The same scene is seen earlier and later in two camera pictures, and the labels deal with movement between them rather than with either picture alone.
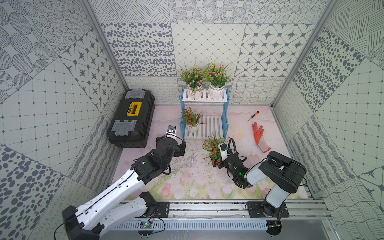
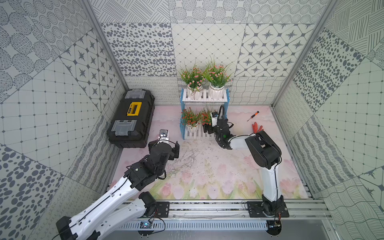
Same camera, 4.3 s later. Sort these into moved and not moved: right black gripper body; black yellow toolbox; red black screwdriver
Moved: right black gripper body
Not moved: black yellow toolbox; red black screwdriver
